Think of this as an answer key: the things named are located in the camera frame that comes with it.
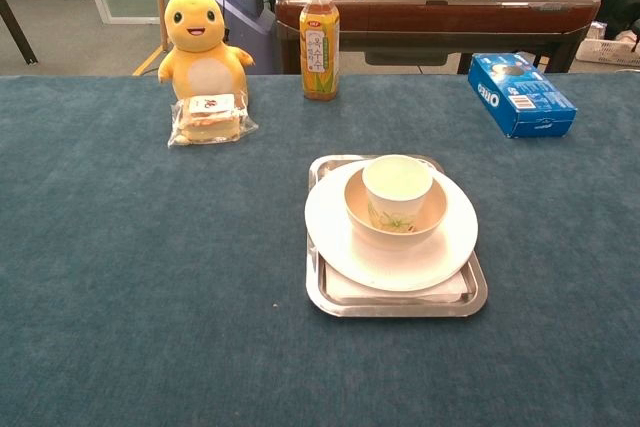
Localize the floral paper cup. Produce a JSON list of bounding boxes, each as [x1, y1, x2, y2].
[[361, 153, 434, 235]]

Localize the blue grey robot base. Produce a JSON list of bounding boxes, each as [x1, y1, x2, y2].
[[205, 0, 277, 75]]

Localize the white round plate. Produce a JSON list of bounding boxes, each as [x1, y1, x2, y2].
[[303, 159, 480, 293]]

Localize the beige bowl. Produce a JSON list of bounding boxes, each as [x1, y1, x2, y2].
[[343, 164, 449, 252]]

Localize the silver metal tray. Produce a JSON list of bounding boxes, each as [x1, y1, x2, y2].
[[305, 154, 489, 319]]

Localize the wrapped sandwich cake package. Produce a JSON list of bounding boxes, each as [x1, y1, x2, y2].
[[167, 92, 260, 149]]

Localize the corn tea bottle yellow cap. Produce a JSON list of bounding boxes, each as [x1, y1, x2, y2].
[[298, 0, 341, 102]]

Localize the yellow plush dinosaur toy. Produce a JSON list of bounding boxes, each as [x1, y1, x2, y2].
[[157, 0, 256, 101]]

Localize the brown mahjong table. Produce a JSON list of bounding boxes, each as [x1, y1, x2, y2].
[[274, 0, 602, 75]]

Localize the blue Oreo cookie box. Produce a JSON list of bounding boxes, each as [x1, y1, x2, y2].
[[467, 52, 578, 139]]

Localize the white plastic basket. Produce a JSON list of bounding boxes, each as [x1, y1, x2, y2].
[[575, 20, 640, 68]]

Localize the dark table leg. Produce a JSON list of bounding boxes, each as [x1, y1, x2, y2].
[[0, 0, 40, 66]]

